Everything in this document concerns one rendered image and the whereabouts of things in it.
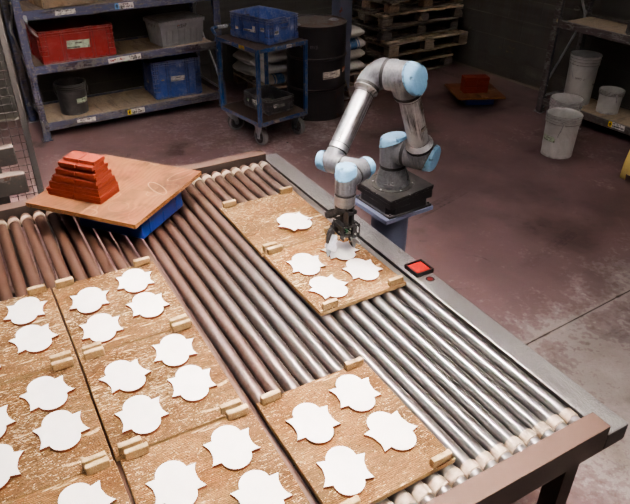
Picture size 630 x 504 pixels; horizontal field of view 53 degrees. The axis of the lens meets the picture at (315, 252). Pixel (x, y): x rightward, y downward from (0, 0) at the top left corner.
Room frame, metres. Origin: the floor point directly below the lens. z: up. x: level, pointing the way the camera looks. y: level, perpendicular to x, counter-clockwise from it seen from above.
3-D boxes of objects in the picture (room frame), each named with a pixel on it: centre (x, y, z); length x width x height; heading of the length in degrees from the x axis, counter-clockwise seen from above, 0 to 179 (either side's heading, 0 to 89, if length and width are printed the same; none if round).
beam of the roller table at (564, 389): (2.06, -0.29, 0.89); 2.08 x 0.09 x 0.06; 30
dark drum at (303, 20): (6.18, 0.01, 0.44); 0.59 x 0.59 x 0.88
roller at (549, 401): (2.03, -0.22, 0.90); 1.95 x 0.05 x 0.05; 30
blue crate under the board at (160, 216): (2.29, 0.76, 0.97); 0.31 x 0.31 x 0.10; 70
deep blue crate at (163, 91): (6.35, 1.47, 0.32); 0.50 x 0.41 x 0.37; 120
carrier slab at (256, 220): (2.25, 0.15, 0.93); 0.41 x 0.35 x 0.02; 30
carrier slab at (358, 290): (1.89, -0.07, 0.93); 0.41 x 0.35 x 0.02; 31
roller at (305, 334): (1.80, 0.17, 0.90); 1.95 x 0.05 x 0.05; 30
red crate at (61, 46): (5.83, 2.21, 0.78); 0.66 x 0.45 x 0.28; 123
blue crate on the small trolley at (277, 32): (5.63, 0.46, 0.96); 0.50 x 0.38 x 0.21; 48
